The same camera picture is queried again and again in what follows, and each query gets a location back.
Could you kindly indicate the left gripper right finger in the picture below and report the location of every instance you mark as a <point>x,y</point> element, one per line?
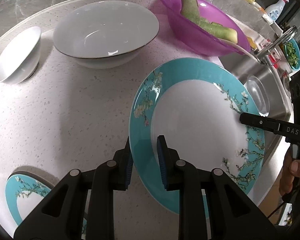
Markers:
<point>163,158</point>

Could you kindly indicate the teal floral plate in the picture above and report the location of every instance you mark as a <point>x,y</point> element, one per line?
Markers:
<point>23,192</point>
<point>195,104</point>

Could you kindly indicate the small white bowl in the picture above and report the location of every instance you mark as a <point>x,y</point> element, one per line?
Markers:
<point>20,57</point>

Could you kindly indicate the teal bowl of greens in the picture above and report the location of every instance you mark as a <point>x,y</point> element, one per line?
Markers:
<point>292,54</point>

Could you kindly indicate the white spoon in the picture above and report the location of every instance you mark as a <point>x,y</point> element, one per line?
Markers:
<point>245,51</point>

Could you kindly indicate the purple plastic bowl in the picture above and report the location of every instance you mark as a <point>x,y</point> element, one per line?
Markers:
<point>198,39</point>

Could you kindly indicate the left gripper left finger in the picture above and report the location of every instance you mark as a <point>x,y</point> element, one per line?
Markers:
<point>128,163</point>

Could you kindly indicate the clear glass bowl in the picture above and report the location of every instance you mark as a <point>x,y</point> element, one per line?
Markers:
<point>258,93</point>

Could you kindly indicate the yellow sponge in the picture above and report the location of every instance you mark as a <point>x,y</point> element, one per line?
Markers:
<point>252,43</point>

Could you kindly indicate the peeled green stem vegetable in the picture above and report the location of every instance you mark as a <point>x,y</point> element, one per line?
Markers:
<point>190,10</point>

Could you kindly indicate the white spray bottle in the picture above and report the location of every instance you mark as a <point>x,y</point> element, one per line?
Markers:
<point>274,10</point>

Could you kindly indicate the person's hand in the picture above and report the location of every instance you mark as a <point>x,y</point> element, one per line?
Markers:
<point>290,171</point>

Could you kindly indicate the chrome faucet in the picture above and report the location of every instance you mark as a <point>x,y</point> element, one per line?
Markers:
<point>284,38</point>

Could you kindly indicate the large white bowl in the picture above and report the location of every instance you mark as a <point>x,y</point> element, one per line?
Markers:
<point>105,34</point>

